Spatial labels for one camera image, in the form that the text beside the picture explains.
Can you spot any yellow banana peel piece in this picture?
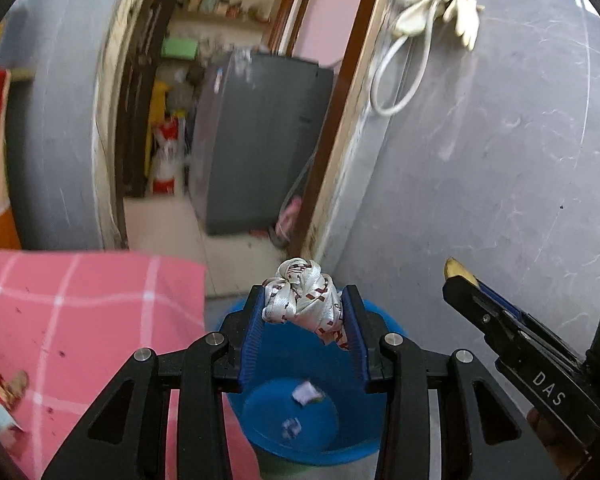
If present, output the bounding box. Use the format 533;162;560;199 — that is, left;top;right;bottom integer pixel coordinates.
444;257;477;284

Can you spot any red and white sack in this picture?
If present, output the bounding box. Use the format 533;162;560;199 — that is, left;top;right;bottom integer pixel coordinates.
151;114;187;196

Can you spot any pink slipper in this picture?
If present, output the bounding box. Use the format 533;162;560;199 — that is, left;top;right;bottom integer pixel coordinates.
274;197;304;242

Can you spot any blue plastic bin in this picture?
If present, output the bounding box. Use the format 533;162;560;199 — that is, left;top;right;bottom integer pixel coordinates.
215;297;411;466

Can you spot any green box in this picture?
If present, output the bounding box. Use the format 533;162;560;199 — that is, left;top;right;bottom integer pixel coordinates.
160;37;199;60

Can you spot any cream rubber glove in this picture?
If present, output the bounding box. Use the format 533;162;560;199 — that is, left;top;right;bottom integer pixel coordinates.
442;0;486;51
392;0;451;39

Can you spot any wooden door frame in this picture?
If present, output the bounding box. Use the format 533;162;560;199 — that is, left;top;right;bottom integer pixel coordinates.
299;0;397;262

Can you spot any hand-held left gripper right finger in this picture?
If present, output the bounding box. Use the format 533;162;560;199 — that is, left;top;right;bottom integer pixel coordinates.
341;285;563;480

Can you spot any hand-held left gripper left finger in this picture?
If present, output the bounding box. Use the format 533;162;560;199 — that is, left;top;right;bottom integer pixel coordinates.
41;284;268;480

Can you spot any pink checked tablecloth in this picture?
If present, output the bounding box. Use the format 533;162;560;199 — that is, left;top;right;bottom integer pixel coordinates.
0;249;261;480

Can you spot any white cable loop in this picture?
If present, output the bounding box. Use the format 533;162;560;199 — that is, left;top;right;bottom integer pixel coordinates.
370;25;434;117

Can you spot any white red-printed wrapper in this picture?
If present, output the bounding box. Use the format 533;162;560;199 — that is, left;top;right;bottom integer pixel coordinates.
261;258;354;351

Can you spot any red patterned snack wrapper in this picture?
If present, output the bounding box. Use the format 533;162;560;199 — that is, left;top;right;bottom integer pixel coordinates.
0;340;30;434

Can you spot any yellow container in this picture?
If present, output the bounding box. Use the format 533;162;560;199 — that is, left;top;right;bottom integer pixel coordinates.
147;82;169;132

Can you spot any grey appliance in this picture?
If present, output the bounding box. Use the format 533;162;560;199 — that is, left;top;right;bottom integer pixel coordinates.
189;51;335;236

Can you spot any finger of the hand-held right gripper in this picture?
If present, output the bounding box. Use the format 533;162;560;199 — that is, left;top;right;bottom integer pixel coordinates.
474;279;587;362
442;275;582;377

